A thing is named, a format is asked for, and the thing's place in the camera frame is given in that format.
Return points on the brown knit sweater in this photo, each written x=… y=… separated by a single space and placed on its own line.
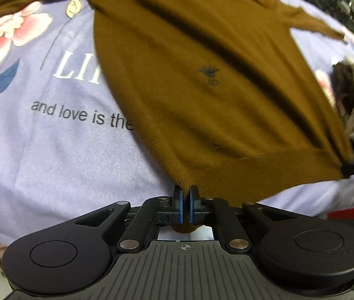
x=211 y=115

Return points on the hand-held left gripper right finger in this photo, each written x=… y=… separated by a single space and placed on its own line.
x=194 y=203

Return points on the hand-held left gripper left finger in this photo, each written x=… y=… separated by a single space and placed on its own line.
x=178 y=203

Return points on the fur-trimmed dark garment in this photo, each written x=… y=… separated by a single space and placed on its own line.
x=345 y=90

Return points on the lavender floral blanket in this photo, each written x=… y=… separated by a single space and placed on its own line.
x=55 y=162

